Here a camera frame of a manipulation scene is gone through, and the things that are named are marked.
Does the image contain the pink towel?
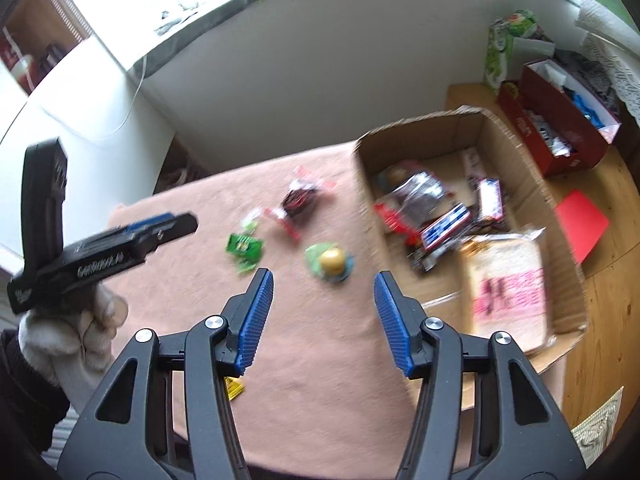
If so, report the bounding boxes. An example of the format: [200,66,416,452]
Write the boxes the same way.
[107,142,501,467]

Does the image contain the red card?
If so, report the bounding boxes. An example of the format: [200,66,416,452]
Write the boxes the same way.
[555,190,611,265]

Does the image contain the patterned cloth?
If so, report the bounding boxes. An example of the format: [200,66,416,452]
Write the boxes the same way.
[570,386,626,467]

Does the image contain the cardboard box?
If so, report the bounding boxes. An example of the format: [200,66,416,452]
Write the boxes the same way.
[352,105,590,411]

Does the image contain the large red date packet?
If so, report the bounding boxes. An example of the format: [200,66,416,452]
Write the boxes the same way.
[375,172,454,242]

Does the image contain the sliced bread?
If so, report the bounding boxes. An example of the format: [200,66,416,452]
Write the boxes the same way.
[460,229,552,357]

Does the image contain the green printed bag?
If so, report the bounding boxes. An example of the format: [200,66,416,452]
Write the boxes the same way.
[484,9,557,97]

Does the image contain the wooden side table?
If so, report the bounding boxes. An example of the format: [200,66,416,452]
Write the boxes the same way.
[444,82,640,431]

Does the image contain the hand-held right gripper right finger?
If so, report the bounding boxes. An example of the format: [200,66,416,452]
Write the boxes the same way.
[372,270,586,480]

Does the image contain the person's left forearm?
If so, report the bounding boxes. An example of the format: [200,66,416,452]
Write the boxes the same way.
[0,330,71,461]

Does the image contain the small red date packet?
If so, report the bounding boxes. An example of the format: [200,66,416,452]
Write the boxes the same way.
[265,165,337,242]

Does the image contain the red shoe box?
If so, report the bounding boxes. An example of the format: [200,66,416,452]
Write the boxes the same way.
[496,59,624,177]

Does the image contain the large brown chocolate bar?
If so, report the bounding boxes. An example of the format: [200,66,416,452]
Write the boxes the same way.
[420,204,473,257]

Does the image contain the white lace cloth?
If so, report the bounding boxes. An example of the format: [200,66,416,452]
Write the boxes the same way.
[575,2,640,128]

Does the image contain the small brown chocolate bar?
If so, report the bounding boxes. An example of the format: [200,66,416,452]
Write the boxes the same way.
[475,177,504,227]

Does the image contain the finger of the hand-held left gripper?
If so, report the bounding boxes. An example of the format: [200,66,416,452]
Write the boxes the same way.
[125,214,176,234]
[132,213,199,259]

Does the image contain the wooden shelf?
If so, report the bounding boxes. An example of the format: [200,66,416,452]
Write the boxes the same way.
[0,0,93,97]

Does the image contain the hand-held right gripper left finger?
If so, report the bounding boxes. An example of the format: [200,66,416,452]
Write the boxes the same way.
[57,267,276,480]

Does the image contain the person's left hand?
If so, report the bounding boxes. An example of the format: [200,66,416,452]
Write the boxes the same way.
[17,282,128,401]

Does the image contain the black and white candy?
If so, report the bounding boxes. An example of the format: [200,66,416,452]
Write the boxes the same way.
[409,246,437,274]

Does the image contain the ball candy with green wrapper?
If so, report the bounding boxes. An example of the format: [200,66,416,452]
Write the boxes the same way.
[305,242,356,283]

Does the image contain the white cable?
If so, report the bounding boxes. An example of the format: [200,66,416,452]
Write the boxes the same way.
[40,54,151,133]

